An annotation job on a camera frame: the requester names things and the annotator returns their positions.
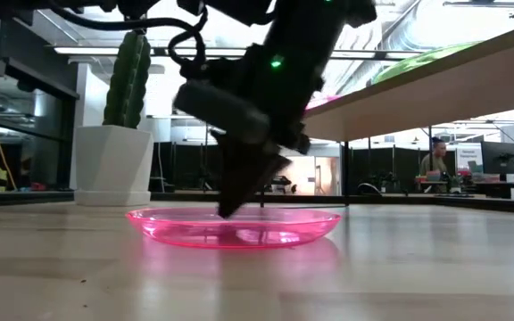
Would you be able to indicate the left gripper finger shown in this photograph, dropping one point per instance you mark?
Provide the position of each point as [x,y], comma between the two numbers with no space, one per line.
[270,167]
[239,169]

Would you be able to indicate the black background equipment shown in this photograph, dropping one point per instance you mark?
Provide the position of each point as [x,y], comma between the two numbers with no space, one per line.
[284,182]

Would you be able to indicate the black partition panel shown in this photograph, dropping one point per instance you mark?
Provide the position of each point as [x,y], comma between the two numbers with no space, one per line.
[373,160]
[185,165]

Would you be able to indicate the white plant pot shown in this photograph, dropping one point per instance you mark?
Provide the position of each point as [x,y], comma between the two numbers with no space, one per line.
[112,160]

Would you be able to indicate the green cactus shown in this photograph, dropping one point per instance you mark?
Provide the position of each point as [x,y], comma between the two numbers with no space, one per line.
[127,80]

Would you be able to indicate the wooden tray board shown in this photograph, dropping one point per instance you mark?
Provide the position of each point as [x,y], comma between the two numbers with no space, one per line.
[417,102]

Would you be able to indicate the person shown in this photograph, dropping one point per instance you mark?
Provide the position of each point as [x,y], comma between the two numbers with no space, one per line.
[435,165]

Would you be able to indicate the small potted plant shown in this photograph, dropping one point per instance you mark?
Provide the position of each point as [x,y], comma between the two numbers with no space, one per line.
[455,183]

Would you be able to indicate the white text sign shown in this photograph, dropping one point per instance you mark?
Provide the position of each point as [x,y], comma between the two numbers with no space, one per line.
[469,158]

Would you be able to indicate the black computer monitor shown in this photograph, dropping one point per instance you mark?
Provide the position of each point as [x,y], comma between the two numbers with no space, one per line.
[498,158]

